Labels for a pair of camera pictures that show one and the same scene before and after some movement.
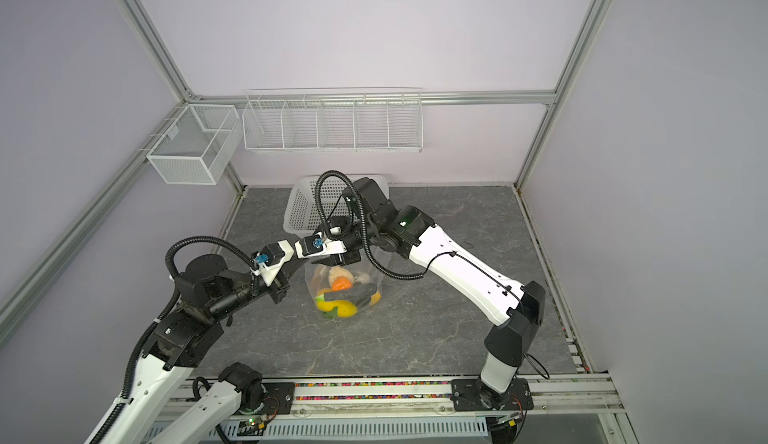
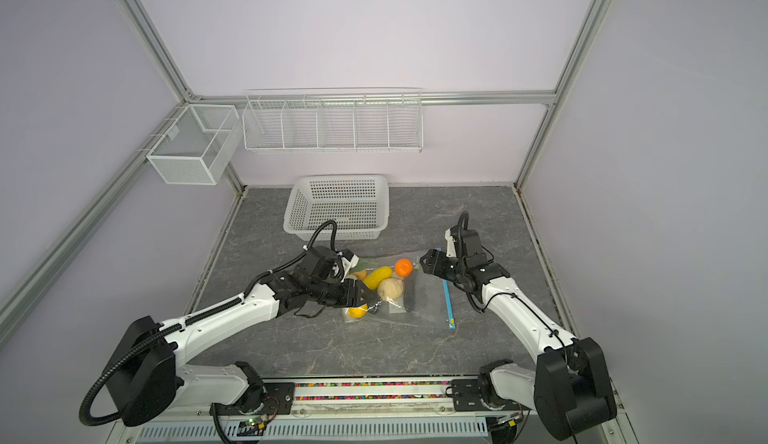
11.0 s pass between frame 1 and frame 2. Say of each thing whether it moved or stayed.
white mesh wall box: stayed
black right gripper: moved
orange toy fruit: moved
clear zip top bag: moved
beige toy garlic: moved
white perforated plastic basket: stayed
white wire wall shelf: stayed
